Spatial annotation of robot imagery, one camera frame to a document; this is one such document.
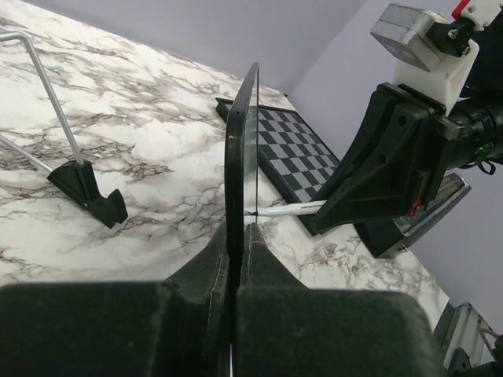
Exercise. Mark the black framed whiteboard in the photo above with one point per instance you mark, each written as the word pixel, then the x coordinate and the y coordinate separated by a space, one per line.
pixel 241 181

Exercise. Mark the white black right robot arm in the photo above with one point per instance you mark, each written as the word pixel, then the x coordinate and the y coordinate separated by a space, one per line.
pixel 484 89

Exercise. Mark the white whiteboard marker pen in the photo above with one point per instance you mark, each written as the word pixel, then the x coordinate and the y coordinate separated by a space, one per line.
pixel 295 209

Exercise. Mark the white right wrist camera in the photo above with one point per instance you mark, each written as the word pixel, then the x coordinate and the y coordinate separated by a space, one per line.
pixel 434 55

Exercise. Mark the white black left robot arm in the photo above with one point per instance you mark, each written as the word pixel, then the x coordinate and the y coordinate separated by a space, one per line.
pixel 467 353

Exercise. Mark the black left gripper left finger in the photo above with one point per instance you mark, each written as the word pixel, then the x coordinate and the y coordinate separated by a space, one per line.
pixel 175 327

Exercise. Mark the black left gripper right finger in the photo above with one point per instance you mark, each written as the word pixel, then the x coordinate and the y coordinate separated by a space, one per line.
pixel 283 328

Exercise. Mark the black metronome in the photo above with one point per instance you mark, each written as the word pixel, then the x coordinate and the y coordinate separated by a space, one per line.
pixel 389 238

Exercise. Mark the black grey chessboard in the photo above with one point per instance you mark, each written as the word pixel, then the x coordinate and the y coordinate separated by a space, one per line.
pixel 292 156

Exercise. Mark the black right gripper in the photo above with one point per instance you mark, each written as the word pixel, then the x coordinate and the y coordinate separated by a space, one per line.
pixel 397 160

